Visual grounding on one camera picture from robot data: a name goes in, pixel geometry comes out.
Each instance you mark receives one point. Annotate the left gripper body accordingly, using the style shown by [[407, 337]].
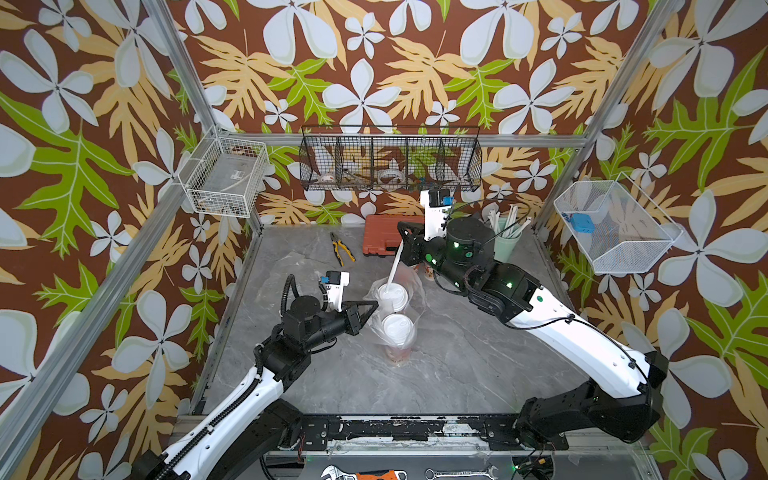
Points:
[[351, 320]]

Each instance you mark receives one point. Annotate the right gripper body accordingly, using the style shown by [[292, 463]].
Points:
[[414, 241]]

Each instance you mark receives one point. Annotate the white lid red cup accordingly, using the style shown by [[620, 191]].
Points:
[[399, 335], [392, 297]]

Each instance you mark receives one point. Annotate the white lid red cup front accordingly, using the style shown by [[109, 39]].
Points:
[[392, 297]]

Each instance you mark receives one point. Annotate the white straw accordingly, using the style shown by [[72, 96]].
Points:
[[394, 267]]

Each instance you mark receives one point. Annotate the clear plastic carrier bag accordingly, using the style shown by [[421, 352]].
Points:
[[409, 278]]

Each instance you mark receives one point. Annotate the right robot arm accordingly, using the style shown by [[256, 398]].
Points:
[[622, 396]]

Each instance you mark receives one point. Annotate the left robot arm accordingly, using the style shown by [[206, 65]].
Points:
[[197, 453]]

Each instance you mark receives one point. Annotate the red plastic tool case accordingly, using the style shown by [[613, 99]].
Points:
[[381, 237]]

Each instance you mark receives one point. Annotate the green straw holder cup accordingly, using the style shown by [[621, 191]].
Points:
[[505, 239]]

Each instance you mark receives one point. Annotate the yellow black pliers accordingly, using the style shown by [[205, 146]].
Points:
[[340, 248]]

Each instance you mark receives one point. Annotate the blue object in basket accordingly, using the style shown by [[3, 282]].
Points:
[[581, 223]]

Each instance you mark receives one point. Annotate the orange adjustable wrench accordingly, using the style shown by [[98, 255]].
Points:
[[332, 472]]

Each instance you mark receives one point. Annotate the white mesh basket right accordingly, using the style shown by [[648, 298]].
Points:
[[632, 231]]

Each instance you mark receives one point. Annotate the silver spanner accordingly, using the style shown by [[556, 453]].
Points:
[[487, 473]]

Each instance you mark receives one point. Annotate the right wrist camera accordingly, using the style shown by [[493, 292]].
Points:
[[437, 203]]

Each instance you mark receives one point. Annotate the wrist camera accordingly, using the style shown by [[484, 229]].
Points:
[[333, 283], [437, 203]]

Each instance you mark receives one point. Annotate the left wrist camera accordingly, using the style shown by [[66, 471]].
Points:
[[333, 283]]

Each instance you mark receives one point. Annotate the black wire basket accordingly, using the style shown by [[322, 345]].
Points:
[[373, 157]]

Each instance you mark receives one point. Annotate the white wire basket left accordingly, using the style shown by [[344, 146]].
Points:
[[223, 174]]

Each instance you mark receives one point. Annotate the black mounting rail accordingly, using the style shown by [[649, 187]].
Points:
[[316, 432]]

